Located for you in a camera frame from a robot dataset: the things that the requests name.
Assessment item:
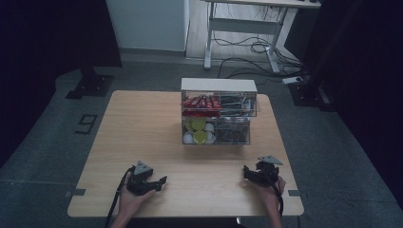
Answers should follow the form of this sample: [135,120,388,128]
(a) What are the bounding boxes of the white cabinet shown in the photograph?
[106,0,191,53]

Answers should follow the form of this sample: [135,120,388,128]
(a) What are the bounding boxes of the black stand base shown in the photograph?
[65,66,116,101]
[288,79,338,112]

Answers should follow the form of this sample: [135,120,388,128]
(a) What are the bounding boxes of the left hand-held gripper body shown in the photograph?
[126,160,155,197]

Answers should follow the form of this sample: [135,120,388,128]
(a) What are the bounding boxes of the row of dark packets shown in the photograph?
[220,94,254,117]

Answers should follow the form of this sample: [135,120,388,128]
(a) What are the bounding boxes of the clear organizer with white top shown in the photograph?
[180,77,259,146]

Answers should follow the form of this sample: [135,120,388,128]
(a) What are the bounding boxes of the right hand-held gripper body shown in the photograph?
[251,155,284,188]

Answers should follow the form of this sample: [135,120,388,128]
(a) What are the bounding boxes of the black floor cables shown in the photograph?
[211,35,310,80]

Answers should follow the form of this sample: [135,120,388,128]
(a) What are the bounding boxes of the person's left hand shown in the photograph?
[118,173,158,220]

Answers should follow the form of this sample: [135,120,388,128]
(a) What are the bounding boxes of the white power strip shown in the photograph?
[281,75,304,86]

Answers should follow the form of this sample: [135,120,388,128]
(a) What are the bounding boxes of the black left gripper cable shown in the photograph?
[104,165,136,228]

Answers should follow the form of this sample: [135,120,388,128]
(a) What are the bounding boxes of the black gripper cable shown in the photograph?
[104,165,136,228]
[261,169,285,219]

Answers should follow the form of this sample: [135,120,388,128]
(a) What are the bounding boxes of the pile of dark capsules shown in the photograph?
[216,121,250,144]

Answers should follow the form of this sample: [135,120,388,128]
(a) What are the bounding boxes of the grey tape strip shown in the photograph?
[287,189,308,199]
[65,188,87,198]

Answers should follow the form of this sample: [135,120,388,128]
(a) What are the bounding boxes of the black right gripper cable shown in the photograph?
[261,169,285,219]

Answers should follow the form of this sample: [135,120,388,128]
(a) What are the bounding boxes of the white metal desk frame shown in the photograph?
[202,0,322,75]

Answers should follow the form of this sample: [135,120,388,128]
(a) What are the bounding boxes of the dark curtain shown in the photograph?
[0,0,124,169]
[300,0,403,210]

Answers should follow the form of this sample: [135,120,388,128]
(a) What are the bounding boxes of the person's right hand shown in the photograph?
[252,175,287,207]

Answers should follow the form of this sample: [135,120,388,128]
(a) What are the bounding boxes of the row of red packets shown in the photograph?
[182,94,222,118]

